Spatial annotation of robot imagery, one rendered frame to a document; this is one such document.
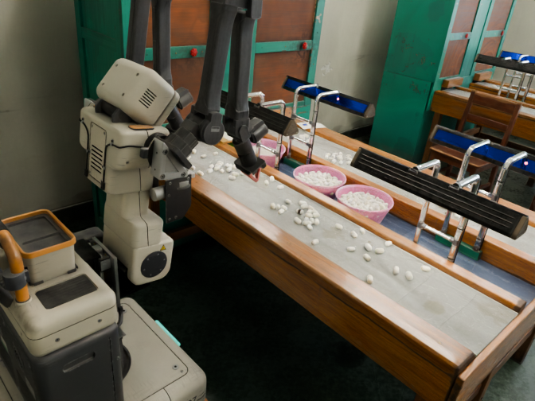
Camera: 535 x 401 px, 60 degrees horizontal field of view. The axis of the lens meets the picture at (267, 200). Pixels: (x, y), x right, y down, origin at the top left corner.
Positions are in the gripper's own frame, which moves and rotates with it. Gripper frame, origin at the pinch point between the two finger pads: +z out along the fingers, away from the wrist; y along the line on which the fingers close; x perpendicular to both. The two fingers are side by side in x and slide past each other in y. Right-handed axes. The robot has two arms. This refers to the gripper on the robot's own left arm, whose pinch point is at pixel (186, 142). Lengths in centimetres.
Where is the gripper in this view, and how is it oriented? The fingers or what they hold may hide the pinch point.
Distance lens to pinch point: 195.2
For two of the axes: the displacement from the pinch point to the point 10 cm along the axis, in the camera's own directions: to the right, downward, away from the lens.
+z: 2.5, 6.6, 7.1
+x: -6.7, 6.4, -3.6
